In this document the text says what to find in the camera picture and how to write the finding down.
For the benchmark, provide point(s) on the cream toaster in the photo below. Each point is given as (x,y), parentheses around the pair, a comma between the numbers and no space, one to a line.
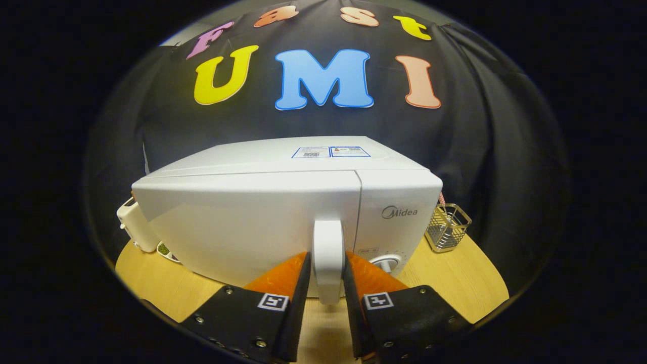
(136,227)

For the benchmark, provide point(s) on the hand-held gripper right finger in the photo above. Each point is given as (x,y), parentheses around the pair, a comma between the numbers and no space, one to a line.
(354,313)

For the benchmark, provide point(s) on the divided white bean dish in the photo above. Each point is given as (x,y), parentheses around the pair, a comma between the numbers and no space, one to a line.
(166,251)

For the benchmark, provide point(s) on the white microwave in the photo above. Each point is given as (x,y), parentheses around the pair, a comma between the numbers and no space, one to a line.
(252,217)

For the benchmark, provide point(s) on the black backdrop cloth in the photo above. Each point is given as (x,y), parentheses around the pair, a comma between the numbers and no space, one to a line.
(480,126)

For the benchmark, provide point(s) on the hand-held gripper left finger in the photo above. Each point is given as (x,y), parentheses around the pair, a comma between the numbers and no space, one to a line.
(298,313)

